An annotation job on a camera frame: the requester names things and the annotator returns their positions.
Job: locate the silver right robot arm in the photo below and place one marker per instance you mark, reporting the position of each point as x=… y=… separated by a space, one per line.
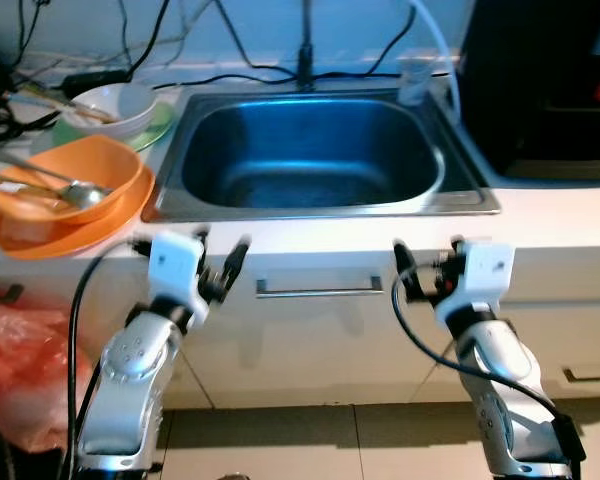
x=505 y=400

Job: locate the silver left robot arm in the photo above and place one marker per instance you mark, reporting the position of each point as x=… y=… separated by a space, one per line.
x=130 y=385

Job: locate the light green plate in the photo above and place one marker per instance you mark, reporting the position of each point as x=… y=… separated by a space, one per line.
x=158 y=132

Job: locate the orange plastic bowl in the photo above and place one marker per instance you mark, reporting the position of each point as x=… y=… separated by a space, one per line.
x=100 y=165

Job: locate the orange plastic plate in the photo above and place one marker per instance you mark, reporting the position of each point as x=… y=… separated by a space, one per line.
x=70 y=240

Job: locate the stainless steel sink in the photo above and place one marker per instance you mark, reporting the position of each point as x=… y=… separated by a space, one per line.
x=310 y=150

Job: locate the white ceramic bowl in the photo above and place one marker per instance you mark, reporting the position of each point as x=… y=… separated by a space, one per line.
x=125 y=108

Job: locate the clear plastic cup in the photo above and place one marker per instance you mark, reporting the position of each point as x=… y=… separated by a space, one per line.
x=415 y=85

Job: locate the wooden chopstick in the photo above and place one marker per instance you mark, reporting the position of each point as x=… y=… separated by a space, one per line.
x=80 y=110

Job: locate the tall black appliance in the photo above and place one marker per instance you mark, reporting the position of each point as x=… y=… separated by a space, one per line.
x=540 y=80

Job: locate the flat black power brick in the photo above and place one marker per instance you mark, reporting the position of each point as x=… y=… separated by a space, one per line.
x=95 y=82

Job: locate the red plastic bag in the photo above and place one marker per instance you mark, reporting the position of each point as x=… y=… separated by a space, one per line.
x=25 y=370

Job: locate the metal faucet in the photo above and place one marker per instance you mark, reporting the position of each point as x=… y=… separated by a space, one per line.
x=306 y=50

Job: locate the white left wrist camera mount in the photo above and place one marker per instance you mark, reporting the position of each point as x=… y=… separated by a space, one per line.
x=173 y=265

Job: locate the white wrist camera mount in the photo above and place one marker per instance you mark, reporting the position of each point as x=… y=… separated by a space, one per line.
x=485 y=272
x=173 y=265

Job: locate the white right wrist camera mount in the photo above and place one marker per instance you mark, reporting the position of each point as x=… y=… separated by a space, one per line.
x=485 y=272

